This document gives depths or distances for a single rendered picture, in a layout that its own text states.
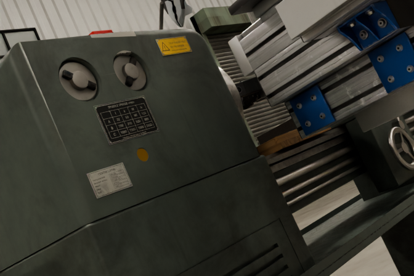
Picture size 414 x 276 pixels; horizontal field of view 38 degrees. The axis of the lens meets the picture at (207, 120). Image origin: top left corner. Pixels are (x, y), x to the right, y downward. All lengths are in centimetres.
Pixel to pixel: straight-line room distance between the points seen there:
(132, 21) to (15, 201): 1071
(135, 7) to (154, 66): 1081
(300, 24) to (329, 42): 13
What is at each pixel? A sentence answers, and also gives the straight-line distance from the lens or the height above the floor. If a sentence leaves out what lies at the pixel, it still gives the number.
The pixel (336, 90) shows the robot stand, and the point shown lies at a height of 90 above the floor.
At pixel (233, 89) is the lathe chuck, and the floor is 108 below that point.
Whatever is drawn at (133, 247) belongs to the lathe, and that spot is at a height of 79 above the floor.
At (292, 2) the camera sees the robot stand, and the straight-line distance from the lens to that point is 108.
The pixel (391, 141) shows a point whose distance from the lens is 210.
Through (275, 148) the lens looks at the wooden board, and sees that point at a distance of 182.
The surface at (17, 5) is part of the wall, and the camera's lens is 1066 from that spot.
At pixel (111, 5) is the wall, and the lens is 1183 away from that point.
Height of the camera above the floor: 79
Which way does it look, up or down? 8 degrees up
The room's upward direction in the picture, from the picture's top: 25 degrees counter-clockwise
